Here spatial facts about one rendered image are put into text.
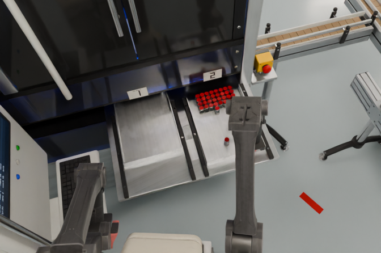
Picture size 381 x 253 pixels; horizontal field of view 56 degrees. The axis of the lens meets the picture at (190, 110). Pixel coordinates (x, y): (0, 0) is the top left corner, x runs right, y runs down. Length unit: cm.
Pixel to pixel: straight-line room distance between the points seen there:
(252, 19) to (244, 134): 64
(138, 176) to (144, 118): 28
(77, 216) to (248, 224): 44
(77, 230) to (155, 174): 78
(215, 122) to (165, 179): 34
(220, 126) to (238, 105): 70
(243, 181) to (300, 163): 164
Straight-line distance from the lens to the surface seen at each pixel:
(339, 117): 281
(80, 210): 86
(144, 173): 154
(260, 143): 144
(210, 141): 158
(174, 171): 153
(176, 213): 239
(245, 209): 98
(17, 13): 113
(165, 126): 163
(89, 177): 99
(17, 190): 143
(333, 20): 199
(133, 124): 166
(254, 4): 137
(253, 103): 92
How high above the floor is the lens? 229
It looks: 58 degrees down
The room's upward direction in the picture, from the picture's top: 6 degrees counter-clockwise
